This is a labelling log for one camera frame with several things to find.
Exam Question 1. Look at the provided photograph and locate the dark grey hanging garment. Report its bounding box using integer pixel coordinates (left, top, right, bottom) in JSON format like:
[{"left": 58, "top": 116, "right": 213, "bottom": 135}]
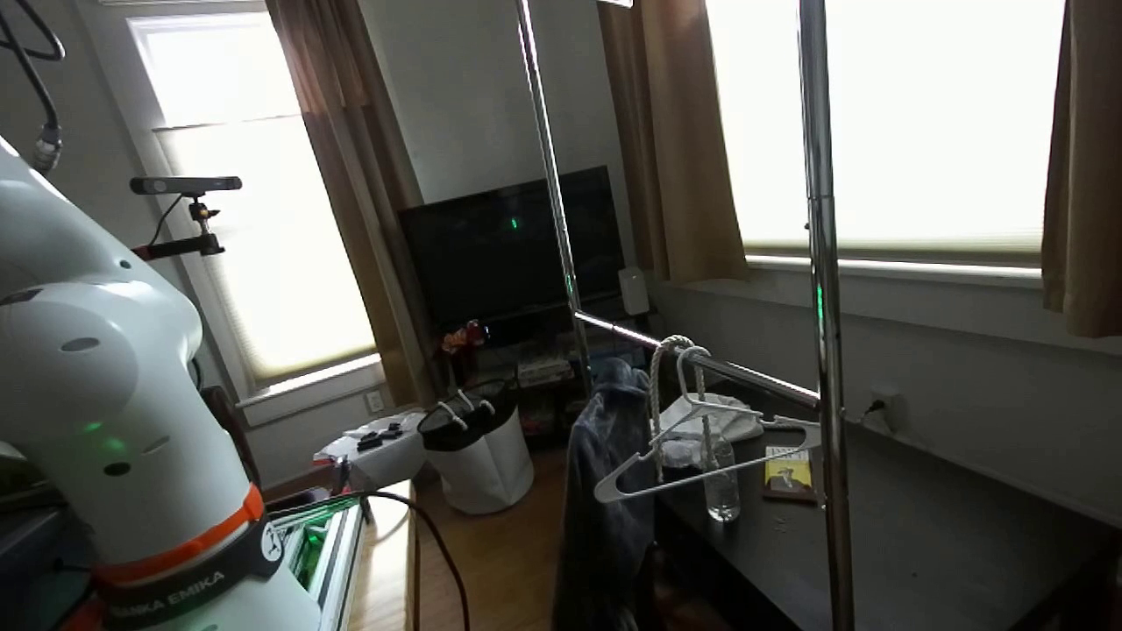
[{"left": 550, "top": 357, "right": 653, "bottom": 631}]

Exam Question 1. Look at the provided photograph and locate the yellow packet on desk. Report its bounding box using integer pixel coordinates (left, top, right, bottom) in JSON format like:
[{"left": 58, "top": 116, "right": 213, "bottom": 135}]
[{"left": 764, "top": 445, "right": 814, "bottom": 502}]

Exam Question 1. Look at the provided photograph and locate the clear glass bottle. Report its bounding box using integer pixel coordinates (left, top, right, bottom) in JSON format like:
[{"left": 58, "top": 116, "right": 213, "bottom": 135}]
[{"left": 705, "top": 441, "right": 738, "bottom": 525}]

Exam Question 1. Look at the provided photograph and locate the brown right curtain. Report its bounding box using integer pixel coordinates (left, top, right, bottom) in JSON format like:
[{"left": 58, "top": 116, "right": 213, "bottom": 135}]
[{"left": 1040, "top": 0, "right": 1122, "bottom": 337}]

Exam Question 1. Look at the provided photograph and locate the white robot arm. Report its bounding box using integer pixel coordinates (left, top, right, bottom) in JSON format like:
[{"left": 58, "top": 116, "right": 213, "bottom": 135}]
[{"left": 0, "top": 146, "right": 322, "bottom": 631}]

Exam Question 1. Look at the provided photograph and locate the brown middle curtain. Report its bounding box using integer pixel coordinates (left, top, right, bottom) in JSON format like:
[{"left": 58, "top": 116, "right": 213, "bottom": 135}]
[{"left": 600, "top": 0, "right": 745, "bottom": 281}]

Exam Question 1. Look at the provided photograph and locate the white trash bin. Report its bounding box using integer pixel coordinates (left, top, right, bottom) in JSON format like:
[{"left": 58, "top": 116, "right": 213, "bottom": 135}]
[{"left": 418, "top": 398, "right": 532, "bottom": 516}]

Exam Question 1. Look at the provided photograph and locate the black camera on stand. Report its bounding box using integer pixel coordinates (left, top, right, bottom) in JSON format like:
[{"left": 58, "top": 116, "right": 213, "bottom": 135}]
[{"left": 125, "top": 171, "right": 244, "bottom": 263}]

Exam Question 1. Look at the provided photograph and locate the white plastic clothes hanger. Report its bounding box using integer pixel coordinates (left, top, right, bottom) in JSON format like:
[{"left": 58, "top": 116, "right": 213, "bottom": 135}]
[{"left": 591, "top": 334, "right": 819, "bottom": 523}]

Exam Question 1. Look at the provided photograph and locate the brown curtain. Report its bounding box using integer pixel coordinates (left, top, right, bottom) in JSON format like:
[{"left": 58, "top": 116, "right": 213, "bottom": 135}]
[
  {"left": 1040, "top": 0, "right": 1122, "bottom": 337},
  {"left": 267, "top": 0, "right": 434, "bottom": 402},
  {"left": 600, "top": 0, "right": 745, "bottom": 281}
]

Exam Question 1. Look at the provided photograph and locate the brown left curtain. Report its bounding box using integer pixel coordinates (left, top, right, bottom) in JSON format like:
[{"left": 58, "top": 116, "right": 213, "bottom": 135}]
[{"left": 267, "top": 0, "right": 434, "bottom": 402}]

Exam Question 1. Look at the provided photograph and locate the black flat screen television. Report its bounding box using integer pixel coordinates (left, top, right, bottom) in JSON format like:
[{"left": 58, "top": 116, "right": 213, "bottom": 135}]
[{"left": 398, "top": 169, "right": 624, "bottom": 343}]

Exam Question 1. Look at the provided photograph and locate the dark desk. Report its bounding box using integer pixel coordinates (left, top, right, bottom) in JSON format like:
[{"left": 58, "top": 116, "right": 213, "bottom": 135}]
[{"left": 658, "top": 428, "right": 1117, "bottom": 631}]

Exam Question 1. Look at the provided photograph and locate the metal clothes rack frame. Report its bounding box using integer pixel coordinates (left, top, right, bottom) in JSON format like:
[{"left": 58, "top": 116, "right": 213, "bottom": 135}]
[{"left": 510, "top": 0, "right": 856, "bottom": 631}]

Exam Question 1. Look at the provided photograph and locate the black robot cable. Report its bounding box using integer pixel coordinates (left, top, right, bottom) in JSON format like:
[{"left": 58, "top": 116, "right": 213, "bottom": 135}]
[{"left": 259, "top": 484, "right": 478, "bottom": 631}]

